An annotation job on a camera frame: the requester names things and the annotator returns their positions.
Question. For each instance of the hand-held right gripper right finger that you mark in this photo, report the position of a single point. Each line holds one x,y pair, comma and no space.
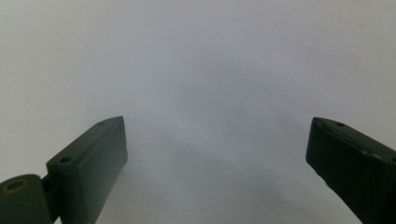
358,161

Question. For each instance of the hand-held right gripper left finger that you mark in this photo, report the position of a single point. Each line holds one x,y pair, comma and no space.
90,168

